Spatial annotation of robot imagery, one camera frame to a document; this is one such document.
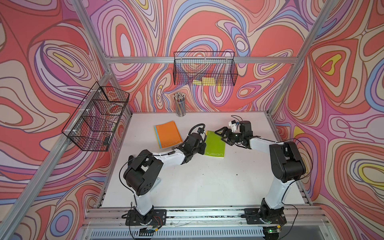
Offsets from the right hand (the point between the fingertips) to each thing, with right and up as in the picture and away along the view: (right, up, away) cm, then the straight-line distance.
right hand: (218, 138), depth 95 cm
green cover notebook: (-2, -6, +3) cm, 7 cm away
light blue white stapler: (-36, -23, -11) cm, 44 cm away
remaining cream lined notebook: (-35, +2, +10) cm, 36 cm away
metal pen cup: (-26, +24, +15) cm, 39 cm away
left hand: (-8, -3, -3) cm, 9 cm away
